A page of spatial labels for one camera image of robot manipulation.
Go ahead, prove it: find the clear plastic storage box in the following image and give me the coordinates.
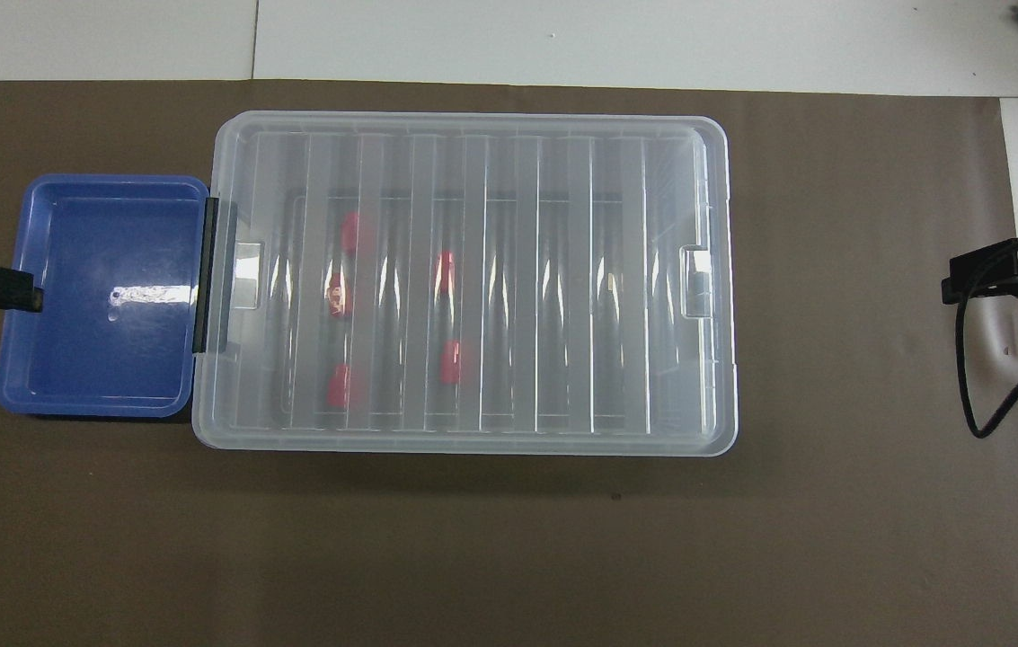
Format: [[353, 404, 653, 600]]
[[191, 111, 740, 457]]

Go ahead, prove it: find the red block with white print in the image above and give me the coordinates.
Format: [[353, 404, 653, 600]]
[[326, 274, 357, 320]]

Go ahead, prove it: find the brown table mat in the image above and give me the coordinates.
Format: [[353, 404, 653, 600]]
[[0, 79, 1018, 647]]

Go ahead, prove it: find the blue plastic tray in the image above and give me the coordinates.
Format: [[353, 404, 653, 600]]
[[0, 173, 210, 419]]

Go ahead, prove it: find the clear ribbed box lid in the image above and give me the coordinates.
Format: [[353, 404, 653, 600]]
[[191, 111, 740, 457]]

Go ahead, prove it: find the black box latch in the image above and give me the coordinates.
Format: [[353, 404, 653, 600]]
[[192, 198, 220, 354]]

